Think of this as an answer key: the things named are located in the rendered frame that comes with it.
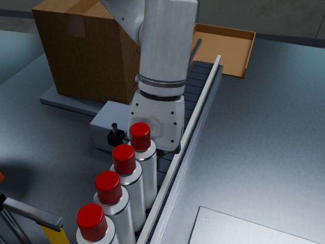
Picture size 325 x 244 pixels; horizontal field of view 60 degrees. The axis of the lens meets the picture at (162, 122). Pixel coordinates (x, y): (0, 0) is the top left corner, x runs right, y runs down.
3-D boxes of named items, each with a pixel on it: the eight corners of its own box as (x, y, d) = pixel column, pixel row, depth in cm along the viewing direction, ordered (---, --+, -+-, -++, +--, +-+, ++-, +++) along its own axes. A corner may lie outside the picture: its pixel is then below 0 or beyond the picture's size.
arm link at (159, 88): (128, 75, 47) (127, 92, 49) (178, 85, 45) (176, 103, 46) (147, 66, 55) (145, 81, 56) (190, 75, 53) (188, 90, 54)
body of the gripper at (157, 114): (126, 86, 49) (122, 143, 53) (183, 98, 46) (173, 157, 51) (142, 77, 55) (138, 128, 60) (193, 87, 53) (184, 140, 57)
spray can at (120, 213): (129, 265, 49) (117, 201, 35) (102, 256, 50) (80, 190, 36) (140, 237, 53) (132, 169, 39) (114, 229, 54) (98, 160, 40)
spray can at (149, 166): (152, 214, 56) (148, 144, 42) (128, 206, 57) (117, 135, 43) (161, 193, 60) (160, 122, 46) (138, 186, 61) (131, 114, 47)
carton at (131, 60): (127, 107, 85) (118, 19, 67) (57, 94, 90) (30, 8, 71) (156, 57, 106) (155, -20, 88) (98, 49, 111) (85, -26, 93)
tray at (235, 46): (243, 78, 100) (246, 68, 97) (174, 65, 106) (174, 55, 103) (254, 40, 120) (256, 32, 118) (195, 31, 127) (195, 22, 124)
